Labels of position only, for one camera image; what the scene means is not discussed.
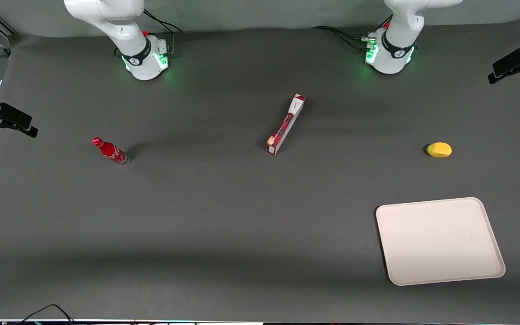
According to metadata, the beige plastic tray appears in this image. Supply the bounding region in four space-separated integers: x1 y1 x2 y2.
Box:
376 197 506 286

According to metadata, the yellow lemon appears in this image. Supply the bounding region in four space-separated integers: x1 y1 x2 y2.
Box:
426 142 453 158

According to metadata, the red cookie box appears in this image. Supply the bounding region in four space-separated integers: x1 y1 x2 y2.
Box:
266 94 306 155

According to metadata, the thin black cable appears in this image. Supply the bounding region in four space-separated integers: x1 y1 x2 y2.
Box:
16 304 76 325

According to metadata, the black arm base cable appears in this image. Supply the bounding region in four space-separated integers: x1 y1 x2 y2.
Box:
143 9 184 35
312 26 380 51

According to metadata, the red cola bottle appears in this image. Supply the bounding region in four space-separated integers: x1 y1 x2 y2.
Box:
92 137 131 167

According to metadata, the black right arm base cable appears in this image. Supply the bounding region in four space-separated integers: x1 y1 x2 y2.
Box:
143 9 184 35

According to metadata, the black left arm base cable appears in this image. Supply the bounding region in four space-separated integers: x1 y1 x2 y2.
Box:
312 26 380 51

